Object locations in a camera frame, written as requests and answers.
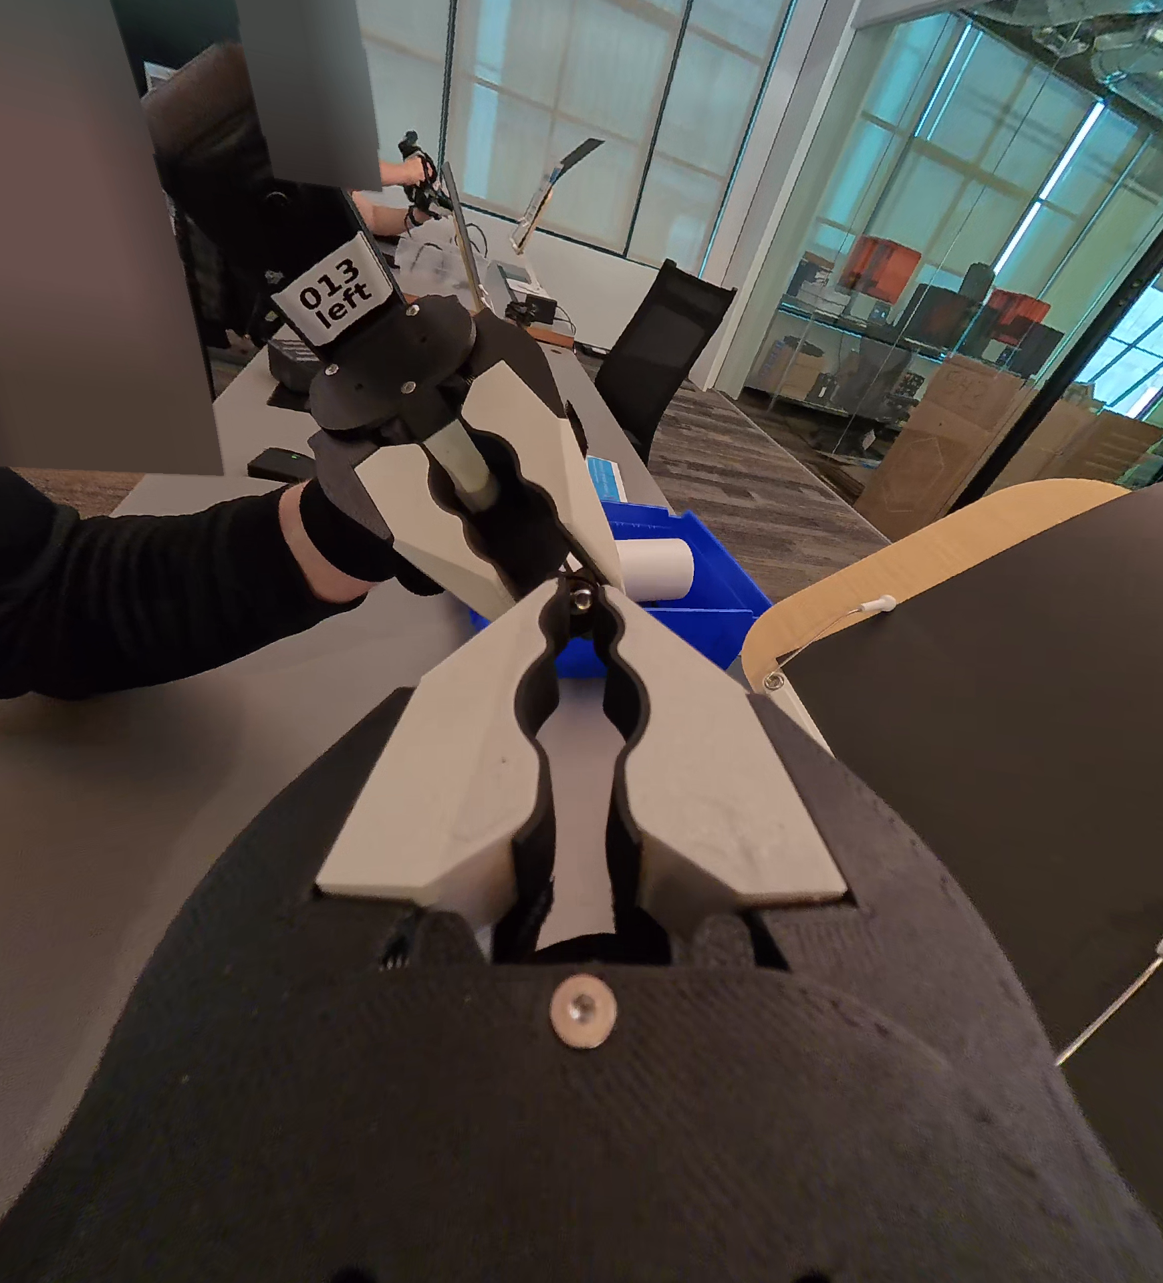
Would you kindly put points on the blue plastic bin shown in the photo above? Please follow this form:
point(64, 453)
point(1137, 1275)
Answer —
point(712, 601)

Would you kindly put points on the blue white pamphlet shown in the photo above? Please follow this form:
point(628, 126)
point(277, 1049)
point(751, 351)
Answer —
point(609, 480)

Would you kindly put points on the person's left hand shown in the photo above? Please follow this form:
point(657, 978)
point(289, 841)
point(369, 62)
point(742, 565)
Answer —
point(352, 536)

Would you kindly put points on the cardboard box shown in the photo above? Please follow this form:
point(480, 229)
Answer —
point(943, 451)

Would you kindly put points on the black star knob screw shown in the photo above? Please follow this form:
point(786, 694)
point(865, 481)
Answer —
point(582, 599)

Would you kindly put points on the dark divider panel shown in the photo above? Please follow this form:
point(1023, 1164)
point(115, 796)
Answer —
point(994, 751)

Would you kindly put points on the black office chair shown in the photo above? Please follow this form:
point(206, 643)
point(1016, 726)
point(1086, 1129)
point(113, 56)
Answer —
point(657, 351)

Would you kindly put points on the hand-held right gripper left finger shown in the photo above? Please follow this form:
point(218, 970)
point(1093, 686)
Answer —
point(442, 792)

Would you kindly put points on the person's left forearm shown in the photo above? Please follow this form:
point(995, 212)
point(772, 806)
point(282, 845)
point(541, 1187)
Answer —
point(121, 591)

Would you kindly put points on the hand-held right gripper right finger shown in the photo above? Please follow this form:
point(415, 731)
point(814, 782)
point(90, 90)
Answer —
point(732, 792)

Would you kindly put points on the thin grey panel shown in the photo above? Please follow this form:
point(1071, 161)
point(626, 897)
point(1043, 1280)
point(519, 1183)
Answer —
point(462, 230)

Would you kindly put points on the small black device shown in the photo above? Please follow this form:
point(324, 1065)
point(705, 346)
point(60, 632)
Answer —
point(542, 308)

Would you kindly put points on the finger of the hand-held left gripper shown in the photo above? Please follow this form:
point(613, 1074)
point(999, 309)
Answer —
point(412, 521)
point(542, 451)

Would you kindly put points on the black power adapter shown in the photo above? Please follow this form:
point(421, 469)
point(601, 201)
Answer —
point(291, 363)

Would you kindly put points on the angled desk lamp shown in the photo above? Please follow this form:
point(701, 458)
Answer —
point(582, 153)

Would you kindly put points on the white paper roll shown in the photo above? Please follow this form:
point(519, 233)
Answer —
point(657, 569)

